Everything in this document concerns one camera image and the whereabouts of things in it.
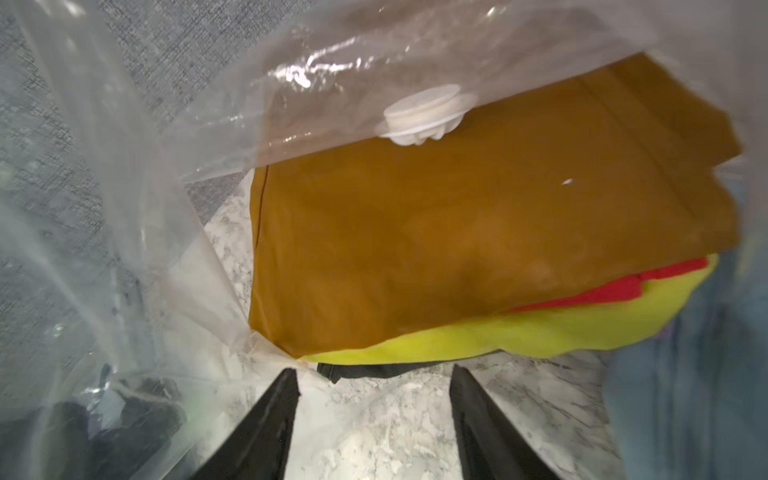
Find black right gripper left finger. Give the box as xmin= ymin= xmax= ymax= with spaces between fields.
xmin=193 ymin=368 xmax=300 ymax=480

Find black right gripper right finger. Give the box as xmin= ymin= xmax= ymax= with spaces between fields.
xmin=449 ymin=365 xmax=558 ymax=480

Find light blue trousers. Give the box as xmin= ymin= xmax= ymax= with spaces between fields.
xmin=603 ymin=245 xmax=767 ymax=479

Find clear plastic vacuum bag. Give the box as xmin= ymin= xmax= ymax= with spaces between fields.
xmin=1 ymin=1 xmax=767 ymax=479

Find white vacuum bag valve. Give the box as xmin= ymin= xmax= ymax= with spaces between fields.
xmin=375 ymin=84 xmax=478 ymax=146

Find black folded garment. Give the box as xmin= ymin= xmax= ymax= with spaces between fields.
xmin=317 ymin=362 xmax=440 ymax=384

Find red folded garment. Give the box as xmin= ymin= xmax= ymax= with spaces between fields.
xmin=512 ymin=257 xmax=709 ymax=312

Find yellow folded garment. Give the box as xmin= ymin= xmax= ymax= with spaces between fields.
xmin=302 ymin=254 xmax=719 ymax=365

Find brown folded garment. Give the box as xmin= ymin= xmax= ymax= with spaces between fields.
xmin=248 ymin=54 xmax=741 ymax=359

